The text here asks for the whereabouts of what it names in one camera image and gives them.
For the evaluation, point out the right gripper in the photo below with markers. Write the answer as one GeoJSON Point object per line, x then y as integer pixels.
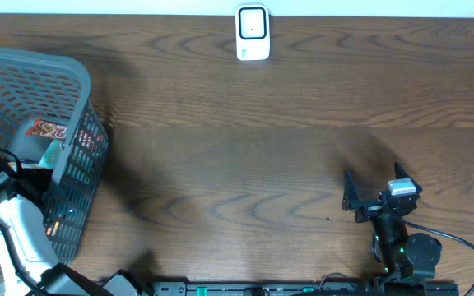
{"type": "Point", "coordinates": [351, 195]}

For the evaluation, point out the mint green wipes pack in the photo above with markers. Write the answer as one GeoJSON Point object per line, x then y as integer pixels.
{"type": "Point", "coordinates": [51, 155]}

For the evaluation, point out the red brown snack wrapper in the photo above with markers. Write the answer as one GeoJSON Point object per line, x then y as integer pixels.
{"type": "Point", "coordinates": [47, 129]}

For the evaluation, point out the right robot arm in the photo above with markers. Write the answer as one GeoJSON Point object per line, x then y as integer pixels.
{"type": "Point", "coordinates": [408, 258]}

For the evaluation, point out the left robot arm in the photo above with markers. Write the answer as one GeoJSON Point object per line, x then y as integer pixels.
{"type": "Point", "coordinates": [27, 259]}

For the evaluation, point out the white barcode scanner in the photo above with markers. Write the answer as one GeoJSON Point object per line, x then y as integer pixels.
{"type": "Point", "coordinates": [252, 32]}

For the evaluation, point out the grey plastic basket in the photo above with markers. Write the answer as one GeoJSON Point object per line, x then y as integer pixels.
{"type": "Point", "coordinates": [55, 89]}

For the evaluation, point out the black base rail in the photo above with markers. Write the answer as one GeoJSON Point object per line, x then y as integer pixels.
{"type": "Point", "coordinates": [334, 287]}

